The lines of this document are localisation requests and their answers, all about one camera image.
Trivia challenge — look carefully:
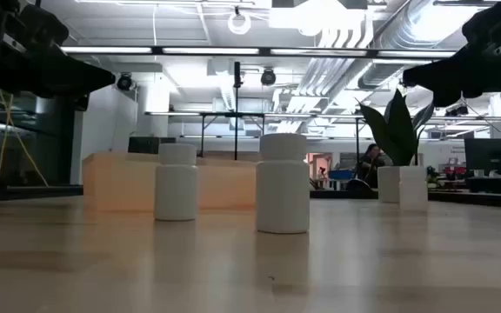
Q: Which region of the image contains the black studio light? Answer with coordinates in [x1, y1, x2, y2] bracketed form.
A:
[444, 104, 470, 117]

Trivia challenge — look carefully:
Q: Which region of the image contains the person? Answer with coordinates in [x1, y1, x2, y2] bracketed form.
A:
[356, 143, 387, 190]

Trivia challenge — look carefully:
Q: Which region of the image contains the black box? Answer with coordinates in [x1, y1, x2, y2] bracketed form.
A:
[127, 136, 177, 155]

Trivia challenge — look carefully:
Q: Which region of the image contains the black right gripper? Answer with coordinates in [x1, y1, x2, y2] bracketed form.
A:
[402, 41, 501, 109]

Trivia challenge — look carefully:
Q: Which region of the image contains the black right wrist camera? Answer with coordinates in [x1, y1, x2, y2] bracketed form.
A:
[461, 1, 501, 44]

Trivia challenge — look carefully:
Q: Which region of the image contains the black computer monitor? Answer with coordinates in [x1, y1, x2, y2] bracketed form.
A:
[464, 137, 501, 177]

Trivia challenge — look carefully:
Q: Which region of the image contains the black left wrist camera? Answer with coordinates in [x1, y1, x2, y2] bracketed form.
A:
[17, 3, 70, 47]

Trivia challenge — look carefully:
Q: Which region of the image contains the black office chair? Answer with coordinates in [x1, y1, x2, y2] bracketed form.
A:
[346, 178, 378, 193]

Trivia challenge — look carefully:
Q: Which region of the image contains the black round spotlight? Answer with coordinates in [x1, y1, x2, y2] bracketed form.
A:
[259, 67, 277, 87]
[116, 72, 135, 92]

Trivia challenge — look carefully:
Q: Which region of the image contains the white ring light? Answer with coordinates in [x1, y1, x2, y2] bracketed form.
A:
[226, 10, 253, 37]

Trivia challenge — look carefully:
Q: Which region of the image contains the white round plant pot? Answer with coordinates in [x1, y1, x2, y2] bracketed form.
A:
[377, 165, 402, 204]

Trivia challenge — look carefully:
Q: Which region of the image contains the yellow cable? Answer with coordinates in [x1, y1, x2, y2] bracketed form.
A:
[0, 89, 50, 189]

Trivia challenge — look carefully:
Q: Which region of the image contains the black vertical pole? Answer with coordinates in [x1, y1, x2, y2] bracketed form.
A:
[232, 61, 244, 162]

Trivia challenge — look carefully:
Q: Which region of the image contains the blue bin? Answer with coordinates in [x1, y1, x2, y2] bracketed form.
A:
[328, 169, 356, 181]

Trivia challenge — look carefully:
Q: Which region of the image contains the green leafy plant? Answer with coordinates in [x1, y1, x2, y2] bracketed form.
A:
[356, 89, 436, 168]

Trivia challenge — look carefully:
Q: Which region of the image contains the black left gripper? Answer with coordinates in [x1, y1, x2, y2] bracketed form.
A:
[0, 0, 117, 100]

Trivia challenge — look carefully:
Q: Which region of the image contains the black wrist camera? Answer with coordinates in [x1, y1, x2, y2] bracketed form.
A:
[461, 1, 501, 44]
[17, 3, 70, 47]

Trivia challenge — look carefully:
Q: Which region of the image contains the orange translucent plastic basket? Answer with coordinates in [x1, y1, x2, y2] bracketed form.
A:
[82, 150, 259, 213]

